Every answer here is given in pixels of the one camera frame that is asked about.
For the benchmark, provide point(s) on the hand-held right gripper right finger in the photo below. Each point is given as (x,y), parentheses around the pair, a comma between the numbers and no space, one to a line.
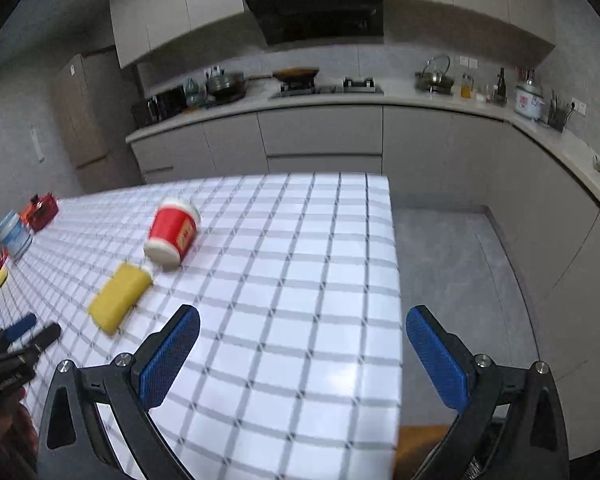
(437,355)

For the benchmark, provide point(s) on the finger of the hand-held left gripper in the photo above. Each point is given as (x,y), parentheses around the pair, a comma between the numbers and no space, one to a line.
(46,337)
(21,326)

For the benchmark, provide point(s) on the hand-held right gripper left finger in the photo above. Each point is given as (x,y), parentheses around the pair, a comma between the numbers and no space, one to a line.
(172,355)

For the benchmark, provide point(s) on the person's left forearm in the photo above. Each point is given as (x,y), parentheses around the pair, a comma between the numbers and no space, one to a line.
(0,440)

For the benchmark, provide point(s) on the small yellow block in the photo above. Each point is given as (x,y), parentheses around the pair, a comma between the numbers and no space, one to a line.
(0,280)

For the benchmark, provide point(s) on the yellow sponge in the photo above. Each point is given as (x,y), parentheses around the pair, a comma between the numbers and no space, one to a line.
(117,297)

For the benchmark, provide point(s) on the blue and white tub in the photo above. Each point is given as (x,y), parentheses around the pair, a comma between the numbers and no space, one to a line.
(12,235)

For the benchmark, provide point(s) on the red box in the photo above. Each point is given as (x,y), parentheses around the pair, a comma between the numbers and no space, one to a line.
(40,215)

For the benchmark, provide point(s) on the checked kitchen table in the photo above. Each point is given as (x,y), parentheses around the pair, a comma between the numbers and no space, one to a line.
(290,270)

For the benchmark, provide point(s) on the beige fridge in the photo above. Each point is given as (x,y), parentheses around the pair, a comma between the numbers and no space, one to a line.
(90,120)

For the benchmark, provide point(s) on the black countertop appliance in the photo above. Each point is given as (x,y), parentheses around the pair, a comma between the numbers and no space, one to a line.
(165,105)

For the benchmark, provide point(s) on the grey counter cabinets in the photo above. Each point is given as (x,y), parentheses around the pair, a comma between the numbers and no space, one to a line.
(325,130)

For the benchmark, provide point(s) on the teal jar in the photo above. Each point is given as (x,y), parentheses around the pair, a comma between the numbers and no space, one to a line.
(195,92)

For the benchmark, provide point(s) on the small white jar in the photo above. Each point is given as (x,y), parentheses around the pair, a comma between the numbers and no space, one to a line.
(482,94)

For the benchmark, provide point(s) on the metal utensil holder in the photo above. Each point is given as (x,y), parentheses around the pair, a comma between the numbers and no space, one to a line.
(559,119)

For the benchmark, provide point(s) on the orange oil jar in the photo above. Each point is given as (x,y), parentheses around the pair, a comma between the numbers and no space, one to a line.
(466,91)

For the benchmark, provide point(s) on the white rice cooker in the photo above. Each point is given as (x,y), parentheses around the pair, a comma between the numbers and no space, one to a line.
(530,102)

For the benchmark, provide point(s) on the dark glass bottle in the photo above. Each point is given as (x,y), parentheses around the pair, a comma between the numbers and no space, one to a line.
(500,90)

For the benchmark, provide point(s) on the lidded cooking pot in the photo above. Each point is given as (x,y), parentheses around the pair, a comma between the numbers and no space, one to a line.
(225,85)

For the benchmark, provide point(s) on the metal kettle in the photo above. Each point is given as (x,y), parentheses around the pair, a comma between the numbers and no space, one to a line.
(435,79)

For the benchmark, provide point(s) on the gas stove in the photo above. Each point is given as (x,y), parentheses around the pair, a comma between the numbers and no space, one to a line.
(360,85)

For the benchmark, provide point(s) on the wok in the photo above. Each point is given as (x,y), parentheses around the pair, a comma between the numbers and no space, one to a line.
(297,75)

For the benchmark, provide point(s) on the black range hood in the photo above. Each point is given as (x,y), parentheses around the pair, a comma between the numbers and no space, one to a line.
(315,15)

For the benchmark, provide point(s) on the white wall switch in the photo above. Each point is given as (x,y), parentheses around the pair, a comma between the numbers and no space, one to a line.
(37,145)

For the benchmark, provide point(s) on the white wall outlet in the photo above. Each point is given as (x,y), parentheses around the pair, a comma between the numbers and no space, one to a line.
(469,62)
(578,106)

